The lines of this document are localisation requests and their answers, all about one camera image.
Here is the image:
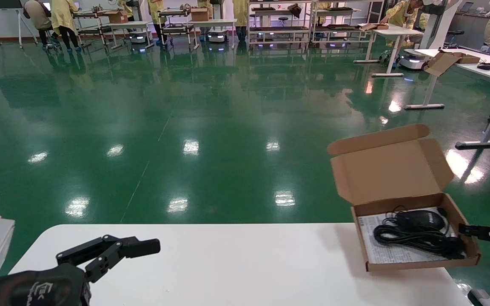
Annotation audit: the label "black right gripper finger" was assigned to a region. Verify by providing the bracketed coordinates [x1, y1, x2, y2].
[459, 223, 490, 242]

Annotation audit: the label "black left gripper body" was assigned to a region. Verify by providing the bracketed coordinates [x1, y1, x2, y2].
[0, 263, 91, 306]

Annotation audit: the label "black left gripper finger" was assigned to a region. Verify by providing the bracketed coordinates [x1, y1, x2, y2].
[56, 235, 161, 284]

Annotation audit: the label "cardboard storage box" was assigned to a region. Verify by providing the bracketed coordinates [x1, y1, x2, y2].
[327, 124, 481, 272]

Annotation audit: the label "grey metal table foot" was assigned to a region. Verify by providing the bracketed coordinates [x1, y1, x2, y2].
[467, 289, 490, 306]

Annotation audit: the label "white printed paper leaflet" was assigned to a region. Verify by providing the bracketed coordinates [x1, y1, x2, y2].
[358, 212, 467, 265]

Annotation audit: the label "black round stool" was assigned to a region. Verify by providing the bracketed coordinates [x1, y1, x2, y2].
[447, 30, 466, 49]

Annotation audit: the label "white wheeled robot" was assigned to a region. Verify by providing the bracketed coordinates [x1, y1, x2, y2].
[399, 0, 462, 71]

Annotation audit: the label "metal cart with parts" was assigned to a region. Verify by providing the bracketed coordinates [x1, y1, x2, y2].
[73, 5, 111, 49]
[159, 3, 199, 47]

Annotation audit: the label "white shelf rack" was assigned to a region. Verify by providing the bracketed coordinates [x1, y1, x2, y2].
[247, 0, 315, 45]
[313, 0, 385, 45]

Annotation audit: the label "person in brown jacket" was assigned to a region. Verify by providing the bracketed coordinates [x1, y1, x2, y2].
[22, 0, 54, 46]

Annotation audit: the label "black coiled mouse cable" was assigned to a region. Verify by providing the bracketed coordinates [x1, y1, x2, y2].
[373, 208, 467, 260]

